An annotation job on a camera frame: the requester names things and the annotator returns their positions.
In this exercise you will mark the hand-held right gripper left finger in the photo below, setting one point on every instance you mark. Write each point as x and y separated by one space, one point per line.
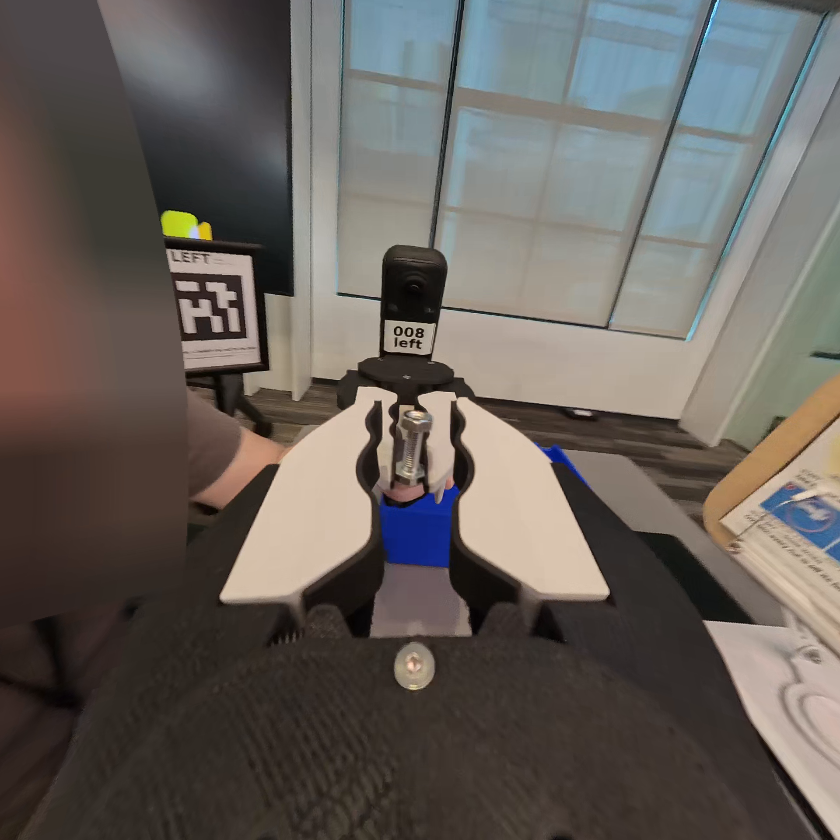
308 518

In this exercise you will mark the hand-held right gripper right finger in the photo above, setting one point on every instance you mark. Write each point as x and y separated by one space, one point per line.
525 518

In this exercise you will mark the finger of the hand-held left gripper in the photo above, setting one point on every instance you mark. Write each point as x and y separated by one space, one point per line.
443 453
388 459

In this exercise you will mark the silver hex nut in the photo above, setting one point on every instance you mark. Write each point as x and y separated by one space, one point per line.
410 474

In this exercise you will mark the long silver hex bolt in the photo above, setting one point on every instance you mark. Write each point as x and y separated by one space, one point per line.
413 433

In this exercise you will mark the blue plastic parts bin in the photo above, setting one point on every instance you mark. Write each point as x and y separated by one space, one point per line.
413 531

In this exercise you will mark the person's left forearm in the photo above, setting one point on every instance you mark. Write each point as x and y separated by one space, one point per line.
243 459

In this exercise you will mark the person's left hand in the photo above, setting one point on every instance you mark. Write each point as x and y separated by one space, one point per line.
401 491

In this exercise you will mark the small black floor box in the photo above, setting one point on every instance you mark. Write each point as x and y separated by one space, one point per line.
581 414

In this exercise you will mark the black sign stand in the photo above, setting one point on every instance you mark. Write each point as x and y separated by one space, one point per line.
243 407

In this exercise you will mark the framed black-white marker sign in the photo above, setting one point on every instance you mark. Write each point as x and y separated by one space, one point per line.
216 308

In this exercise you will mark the black desk mat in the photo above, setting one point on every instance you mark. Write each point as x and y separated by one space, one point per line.
718 594

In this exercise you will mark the wooden instruction board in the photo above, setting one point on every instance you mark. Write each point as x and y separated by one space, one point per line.
741 472

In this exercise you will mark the large window with blinds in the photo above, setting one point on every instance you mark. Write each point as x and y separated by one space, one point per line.
558 164

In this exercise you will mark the printed instruction sheet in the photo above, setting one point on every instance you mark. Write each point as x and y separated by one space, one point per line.
800 525

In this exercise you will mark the white paper with outlines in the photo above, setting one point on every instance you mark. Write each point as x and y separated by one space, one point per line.
774 689

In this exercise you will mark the person's torso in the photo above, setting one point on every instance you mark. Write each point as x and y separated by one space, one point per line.
33 722

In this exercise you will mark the large black wall screen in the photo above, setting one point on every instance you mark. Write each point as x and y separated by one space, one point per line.
216 118

